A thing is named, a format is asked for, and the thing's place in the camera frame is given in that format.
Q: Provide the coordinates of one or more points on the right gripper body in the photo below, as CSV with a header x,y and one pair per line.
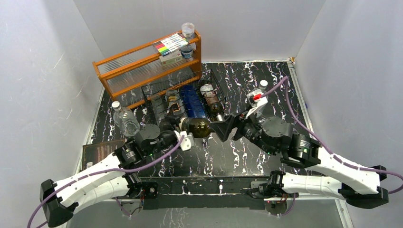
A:
x,y
247,129

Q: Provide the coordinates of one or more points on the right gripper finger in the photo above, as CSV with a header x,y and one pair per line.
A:
x,y
223,128
234,121

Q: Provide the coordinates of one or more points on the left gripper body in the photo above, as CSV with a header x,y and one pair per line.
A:
x,y
167,138

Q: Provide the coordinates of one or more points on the clear whisky bottle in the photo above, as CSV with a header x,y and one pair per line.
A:
x,y
175,104

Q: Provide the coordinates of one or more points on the dark green wine bottle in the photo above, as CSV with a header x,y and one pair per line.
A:
x,y
198,127

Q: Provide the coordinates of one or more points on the olive green wine bottle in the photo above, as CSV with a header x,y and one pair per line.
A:
x,y
214,105

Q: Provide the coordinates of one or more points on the blue glass bottle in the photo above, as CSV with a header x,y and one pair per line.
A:
x,y
191,102

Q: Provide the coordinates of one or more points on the clear bottle white cap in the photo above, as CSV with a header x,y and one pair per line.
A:
x,y
262,86

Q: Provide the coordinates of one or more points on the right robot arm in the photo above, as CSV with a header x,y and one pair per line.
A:
x,y
358,185

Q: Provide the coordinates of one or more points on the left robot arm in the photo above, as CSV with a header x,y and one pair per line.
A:
x,y
114,176

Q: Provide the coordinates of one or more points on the small clear bottle left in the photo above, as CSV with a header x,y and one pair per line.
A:
x,y
125,120

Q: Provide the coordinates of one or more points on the orange wooden shelf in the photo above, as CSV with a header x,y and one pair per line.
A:
x,y
123,75

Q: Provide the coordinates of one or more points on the white cardboard box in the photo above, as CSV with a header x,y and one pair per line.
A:
x,y
171,58

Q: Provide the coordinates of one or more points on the blue label jar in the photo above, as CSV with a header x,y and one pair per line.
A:
x,y
187,51

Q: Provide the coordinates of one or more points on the marker pen set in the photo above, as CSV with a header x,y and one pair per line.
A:
x,y
170,44

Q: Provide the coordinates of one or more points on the dark book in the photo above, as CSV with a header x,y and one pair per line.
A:
x,y
94,153

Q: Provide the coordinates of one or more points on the clear plastic jar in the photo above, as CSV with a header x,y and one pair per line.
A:
x,y
188,30

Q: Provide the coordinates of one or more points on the black wire wine rack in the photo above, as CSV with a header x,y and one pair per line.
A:
x,y
196,79

